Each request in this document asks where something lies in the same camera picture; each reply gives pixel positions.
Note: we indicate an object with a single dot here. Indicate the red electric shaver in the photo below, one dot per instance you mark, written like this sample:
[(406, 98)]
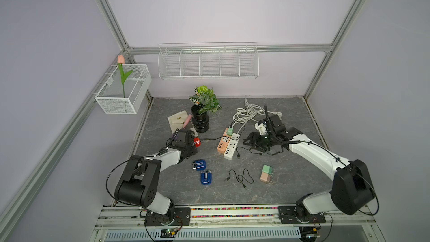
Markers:
[(196, 142)]

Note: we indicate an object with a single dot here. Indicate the pink charger adapter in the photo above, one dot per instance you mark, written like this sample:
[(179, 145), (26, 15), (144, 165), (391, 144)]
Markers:
[(265, 177)]

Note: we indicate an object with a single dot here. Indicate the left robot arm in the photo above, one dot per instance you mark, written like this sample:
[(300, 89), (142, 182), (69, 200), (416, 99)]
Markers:
[(139, 180)]

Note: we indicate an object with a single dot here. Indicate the green charger adapter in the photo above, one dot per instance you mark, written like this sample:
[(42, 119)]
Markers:
[(267, 170), (230, 131)]

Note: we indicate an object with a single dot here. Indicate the white vented cable duct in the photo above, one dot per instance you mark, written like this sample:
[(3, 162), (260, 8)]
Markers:
[(194, 234)]

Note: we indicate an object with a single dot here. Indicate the potted green plant black vase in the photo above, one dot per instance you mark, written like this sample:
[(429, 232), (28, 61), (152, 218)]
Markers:
[(204, 102)]

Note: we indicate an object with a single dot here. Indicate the green charger adapter top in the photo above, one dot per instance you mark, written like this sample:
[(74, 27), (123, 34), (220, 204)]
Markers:
[(230, 131)]

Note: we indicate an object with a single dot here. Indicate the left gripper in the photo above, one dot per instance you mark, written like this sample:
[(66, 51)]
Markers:
[(194, 150)]

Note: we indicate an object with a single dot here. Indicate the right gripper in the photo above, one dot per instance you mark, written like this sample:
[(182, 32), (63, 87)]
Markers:
[(253, 140)]

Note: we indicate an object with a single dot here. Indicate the blue electric shaver lower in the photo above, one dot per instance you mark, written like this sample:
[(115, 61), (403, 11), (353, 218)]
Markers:
[(206, 177)]

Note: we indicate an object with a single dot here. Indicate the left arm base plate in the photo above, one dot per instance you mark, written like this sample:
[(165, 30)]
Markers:
[(177, 216)]

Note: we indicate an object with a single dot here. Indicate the white mesh wall basket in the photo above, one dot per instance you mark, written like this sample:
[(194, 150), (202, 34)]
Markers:
[(125, 89)]

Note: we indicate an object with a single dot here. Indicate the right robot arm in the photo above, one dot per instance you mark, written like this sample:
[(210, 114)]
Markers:
[(352, 187)]

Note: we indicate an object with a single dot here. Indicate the white power strip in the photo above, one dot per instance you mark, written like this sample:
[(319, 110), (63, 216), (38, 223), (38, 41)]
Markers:
[(231, 146)]

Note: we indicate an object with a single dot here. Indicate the blue electric shaver upper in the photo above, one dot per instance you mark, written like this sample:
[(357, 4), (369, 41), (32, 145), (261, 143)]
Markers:
[(199, 165)]

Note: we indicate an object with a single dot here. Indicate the blue electric shaver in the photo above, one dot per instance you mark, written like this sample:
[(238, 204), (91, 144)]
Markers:
[(206, 177), (199, 165)]

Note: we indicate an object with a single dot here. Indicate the white wire wall shelf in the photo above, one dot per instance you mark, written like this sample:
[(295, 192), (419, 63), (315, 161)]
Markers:
[(208, 60)]

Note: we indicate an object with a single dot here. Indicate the orange power strip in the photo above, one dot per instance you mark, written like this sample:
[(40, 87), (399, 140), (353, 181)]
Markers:
[(223, 143)]

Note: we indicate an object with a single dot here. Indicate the artificial pink tulip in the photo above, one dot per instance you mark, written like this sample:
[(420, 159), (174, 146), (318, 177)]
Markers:
[(123, 75)]

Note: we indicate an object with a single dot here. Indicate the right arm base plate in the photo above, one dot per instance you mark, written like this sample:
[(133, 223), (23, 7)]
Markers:
[(298, 215)]

